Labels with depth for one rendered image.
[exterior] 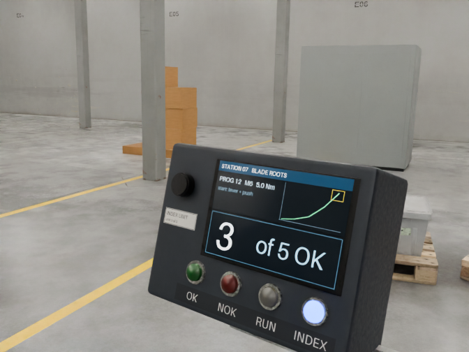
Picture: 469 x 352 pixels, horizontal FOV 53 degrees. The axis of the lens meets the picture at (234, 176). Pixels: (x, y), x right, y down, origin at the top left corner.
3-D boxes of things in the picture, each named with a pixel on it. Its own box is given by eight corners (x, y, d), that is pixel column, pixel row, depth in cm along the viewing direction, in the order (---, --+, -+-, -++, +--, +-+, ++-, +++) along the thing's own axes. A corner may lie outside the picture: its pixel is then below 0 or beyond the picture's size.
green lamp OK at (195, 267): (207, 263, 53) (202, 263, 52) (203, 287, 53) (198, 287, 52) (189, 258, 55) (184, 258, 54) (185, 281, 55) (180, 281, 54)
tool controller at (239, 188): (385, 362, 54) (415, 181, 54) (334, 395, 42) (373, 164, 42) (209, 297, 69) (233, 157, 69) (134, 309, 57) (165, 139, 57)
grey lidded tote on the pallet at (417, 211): (423, 234, 386) (427, 195, 379) (428, 259, 330) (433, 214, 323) (370, 228, 399) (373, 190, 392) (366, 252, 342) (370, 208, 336)
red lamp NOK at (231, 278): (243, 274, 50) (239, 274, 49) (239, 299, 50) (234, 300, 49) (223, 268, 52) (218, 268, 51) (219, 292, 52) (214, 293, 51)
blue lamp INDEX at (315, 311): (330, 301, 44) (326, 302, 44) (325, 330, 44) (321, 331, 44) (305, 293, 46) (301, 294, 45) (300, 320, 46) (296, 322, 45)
